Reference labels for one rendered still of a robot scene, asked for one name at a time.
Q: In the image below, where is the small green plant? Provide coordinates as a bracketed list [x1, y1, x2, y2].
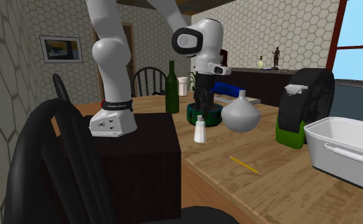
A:
[187, 71, 198, 92]

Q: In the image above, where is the dark green glass bottle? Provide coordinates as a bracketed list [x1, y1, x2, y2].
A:
[164, 60, 180, 115]

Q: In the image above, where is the green and black bowl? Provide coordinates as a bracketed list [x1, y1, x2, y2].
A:
[186, 102, 224, 128]

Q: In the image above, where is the white plastic bin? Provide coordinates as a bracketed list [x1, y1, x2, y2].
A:
[303, 116, 363, 197]

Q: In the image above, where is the dark robot stand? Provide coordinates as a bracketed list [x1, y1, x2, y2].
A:
[39, 113, 183, 224]

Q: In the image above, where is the dark sideboard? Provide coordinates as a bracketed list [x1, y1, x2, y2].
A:
[220, 46, 299, 108]

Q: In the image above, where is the blue cylinder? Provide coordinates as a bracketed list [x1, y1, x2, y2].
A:
[211, 81, 246, 98]

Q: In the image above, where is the red-framed window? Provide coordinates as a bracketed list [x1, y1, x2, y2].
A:
[325, 0, 363, 82]

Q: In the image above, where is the grey-blue armchair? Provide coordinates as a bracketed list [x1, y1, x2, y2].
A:
[328, 78, 363, 125]

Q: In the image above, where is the white salt shaker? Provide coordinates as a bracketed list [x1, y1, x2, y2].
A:
[193, 115, 208, 144]

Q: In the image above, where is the black spindle-back chair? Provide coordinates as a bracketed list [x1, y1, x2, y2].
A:
[131, 66, 169, 98]

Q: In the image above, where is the grey round vase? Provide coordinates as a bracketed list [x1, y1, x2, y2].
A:
[220, 90, 262, 134]

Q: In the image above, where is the framed wall picture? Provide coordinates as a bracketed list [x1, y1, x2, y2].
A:
[39, 34, 84, 64]

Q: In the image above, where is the yellow pencil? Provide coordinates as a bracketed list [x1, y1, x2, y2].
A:
[227, 155, 262, 176]

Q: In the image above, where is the white cup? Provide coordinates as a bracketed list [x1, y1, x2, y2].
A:
[177, 76, 190, 97]

